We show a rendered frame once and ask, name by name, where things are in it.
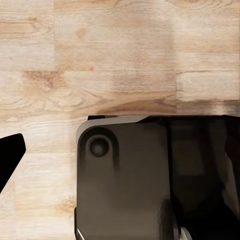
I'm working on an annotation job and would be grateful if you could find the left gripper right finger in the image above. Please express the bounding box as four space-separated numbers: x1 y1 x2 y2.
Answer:
224 133 240 173

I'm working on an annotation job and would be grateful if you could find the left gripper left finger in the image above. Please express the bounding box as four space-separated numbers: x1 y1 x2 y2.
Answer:
0 133 26 193

